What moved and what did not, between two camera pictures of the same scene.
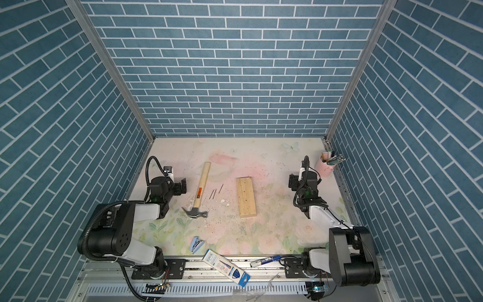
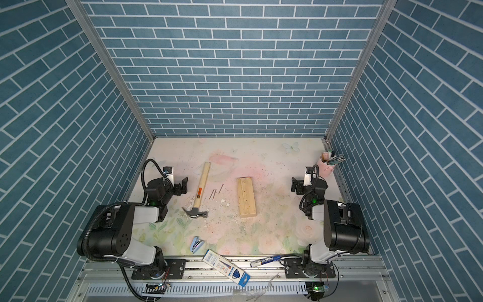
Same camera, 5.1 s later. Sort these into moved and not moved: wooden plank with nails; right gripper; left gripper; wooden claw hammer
Moved: right gripper
Not moved: wooden plank with nails; wooden claw hammer; left gripper
